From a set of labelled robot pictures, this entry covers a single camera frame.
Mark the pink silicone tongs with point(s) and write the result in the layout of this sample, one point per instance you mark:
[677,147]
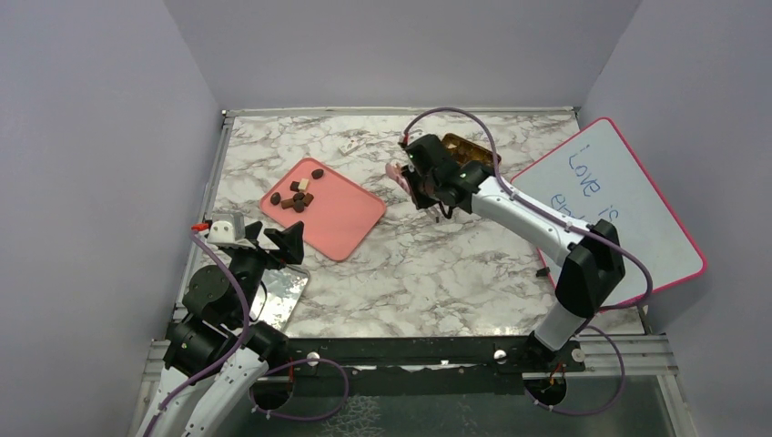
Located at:
[393,172]

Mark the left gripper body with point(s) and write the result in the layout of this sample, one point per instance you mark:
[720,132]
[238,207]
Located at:
[255,261]

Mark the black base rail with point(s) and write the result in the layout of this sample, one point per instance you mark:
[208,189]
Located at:
[413,366]

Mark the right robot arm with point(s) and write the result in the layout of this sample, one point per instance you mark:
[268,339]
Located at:
[439,236]

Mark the silver tin lid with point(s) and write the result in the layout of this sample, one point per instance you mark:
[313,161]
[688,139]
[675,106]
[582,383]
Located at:
[277,296]

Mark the gold chocolate tin box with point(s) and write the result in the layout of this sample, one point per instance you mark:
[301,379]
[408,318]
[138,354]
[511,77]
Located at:
[462,151]

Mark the small white card box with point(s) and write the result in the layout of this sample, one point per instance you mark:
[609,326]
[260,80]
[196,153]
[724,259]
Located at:
[350,147]

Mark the pink plastic tray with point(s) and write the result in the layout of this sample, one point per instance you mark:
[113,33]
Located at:
[340,216]

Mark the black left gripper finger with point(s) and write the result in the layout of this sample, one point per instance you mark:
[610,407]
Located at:
[289,243]
[252,232]

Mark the pink framed whiteboard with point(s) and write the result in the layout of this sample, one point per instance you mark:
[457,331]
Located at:
[596,175]

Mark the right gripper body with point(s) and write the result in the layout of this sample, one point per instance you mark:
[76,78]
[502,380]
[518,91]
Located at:
[421,188]

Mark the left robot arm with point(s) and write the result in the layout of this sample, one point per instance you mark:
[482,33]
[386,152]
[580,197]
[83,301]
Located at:
[217,352]

